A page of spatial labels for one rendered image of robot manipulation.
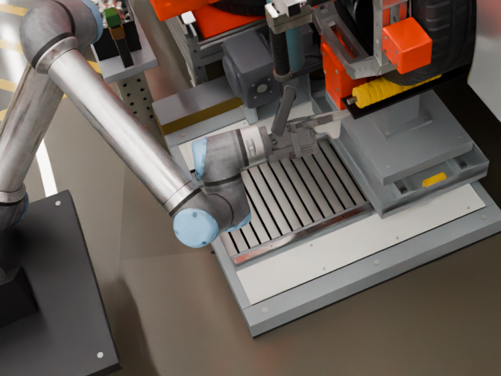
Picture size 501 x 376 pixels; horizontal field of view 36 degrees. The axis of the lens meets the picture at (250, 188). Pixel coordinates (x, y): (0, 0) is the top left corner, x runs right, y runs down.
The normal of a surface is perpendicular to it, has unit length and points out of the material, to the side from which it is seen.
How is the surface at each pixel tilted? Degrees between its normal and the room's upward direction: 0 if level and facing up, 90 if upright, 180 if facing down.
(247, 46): 0
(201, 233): 59
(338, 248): 0
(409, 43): 0
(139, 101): 90
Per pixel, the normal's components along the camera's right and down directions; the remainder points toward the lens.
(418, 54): 0.37, 0.72
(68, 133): -0.12, -0.59
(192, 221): -0.33, 0.36
